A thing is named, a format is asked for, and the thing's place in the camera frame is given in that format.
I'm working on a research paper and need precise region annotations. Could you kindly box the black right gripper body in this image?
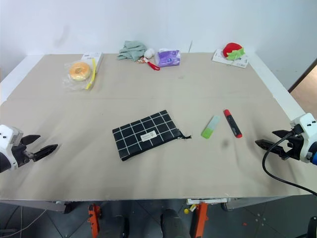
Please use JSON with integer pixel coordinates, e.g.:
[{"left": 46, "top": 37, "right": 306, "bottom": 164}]
[{"left": 279, "top": 134, "right": 305, "bottom": 162}]

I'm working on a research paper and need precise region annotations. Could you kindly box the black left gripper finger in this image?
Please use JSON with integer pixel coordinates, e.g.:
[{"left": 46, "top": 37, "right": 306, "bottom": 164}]
[
  {"left": 31, "top": 144, "right": 59, "bottom": 163},
  {"left": 19, "top": 134, "right": 41, "bottom": 147}
]

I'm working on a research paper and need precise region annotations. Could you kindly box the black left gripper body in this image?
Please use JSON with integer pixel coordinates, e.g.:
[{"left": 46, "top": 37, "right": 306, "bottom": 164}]
[{"left": 11, "top": 141, "right": 35, "bottom": 168}]

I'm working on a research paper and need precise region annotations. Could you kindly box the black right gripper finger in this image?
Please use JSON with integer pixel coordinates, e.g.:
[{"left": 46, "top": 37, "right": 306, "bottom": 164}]
[
  {"left": 271, "top": 129, "right": 296, "bottom": 140},
  {"left": 255, "top": 139, "right": 286, "bottom": 156}
]

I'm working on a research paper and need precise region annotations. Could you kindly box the black grid pencil pouch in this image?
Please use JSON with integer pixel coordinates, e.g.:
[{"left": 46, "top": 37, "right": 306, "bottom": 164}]
[{"left": 111, "top": 109, "right": 193, "bottom": 162}]

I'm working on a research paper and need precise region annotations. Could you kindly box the red black marker pen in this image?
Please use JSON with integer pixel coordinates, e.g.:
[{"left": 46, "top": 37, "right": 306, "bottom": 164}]
[{"left": 223, "top": 109, "right": 243, "bottom": 139}]

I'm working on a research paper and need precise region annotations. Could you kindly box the brown door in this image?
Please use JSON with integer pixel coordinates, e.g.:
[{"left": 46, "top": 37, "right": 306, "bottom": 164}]
[{"left": 287, "top": 58, "right": 317, "bottom": 120}]

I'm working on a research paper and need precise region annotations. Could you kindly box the green highlighter pen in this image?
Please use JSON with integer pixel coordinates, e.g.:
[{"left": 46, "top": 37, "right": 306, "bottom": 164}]
[{"left": 201, "top": 115, "right": 221, "bottom": 139}]

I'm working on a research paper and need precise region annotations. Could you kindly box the donut in plastic bag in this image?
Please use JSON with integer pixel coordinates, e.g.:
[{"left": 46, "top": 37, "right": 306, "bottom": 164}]
[{"left": 62, "top": 58, "right": 98, "bottom": 91}]

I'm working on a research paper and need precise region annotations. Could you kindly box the white printed flat box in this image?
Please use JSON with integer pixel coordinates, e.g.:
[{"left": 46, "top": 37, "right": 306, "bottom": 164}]
[{"left": 211, "top": 49, "right": 250, "bottom": 69}]

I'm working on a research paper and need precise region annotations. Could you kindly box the toy donut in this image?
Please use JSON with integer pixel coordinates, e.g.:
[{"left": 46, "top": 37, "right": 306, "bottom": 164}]
[{"left": 69, "top": 61, "right": 92, "bottom": 82}]

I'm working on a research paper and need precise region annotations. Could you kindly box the red strawberry plush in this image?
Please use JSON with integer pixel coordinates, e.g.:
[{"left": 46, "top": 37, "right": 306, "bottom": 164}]
[{"left": 222, "top": 42, "right": 246, "bottom": 61}]

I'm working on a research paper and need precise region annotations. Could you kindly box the beige table cover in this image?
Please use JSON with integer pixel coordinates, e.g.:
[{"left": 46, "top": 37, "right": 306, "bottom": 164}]
[{"left": 0, "top": 53, "right": 317, "bottom": 202}]

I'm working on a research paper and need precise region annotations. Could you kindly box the grey-green cloth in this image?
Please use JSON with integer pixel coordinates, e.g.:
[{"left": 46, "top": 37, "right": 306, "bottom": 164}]
[{"left": 116, "top": 40, "right": 148, "bottom": 63}]

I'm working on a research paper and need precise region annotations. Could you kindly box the purple tissue pack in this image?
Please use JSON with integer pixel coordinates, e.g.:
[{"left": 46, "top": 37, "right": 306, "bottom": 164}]
[{"left": 155, "top": 48, "right": 181, "bottom": 68}]

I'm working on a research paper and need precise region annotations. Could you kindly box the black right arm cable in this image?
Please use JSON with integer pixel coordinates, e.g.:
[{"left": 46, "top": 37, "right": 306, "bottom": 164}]
[{"left": 262, "top": 124, "right": 317, "bottom": 196}]

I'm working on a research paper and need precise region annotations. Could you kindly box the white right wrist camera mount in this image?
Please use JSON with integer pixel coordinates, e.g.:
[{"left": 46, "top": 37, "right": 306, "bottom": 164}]
[{"left": 290, "top": 113, "right": 317, "bottom": 164}]

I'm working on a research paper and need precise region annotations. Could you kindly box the thin white cord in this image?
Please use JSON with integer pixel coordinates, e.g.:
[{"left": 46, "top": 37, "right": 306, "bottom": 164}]
[{"left": 0, "top": 205, "right": 48, "bottom": 237}]

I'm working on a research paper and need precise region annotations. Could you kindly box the white plush red-strap keychain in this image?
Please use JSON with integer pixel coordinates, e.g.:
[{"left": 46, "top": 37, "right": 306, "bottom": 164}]
[{"left": 135, "top": 48, "right": 161, "bottom": 71}]

